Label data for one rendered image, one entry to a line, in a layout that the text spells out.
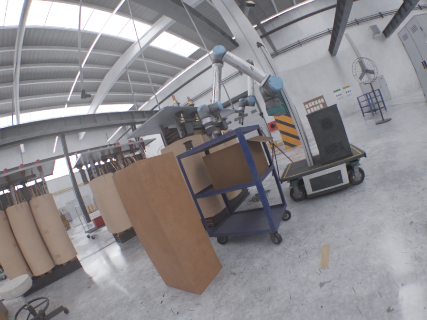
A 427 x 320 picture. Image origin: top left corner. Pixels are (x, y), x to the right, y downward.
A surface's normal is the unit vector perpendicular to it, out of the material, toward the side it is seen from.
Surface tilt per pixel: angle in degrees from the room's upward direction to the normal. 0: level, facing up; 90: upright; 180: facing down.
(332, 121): 90
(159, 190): 90
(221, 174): 90
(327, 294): 0
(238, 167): 90
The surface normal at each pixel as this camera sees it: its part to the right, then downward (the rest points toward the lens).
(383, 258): -0.37, -0.93
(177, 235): 0.79, -0.29
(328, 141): -0.50, 0.22
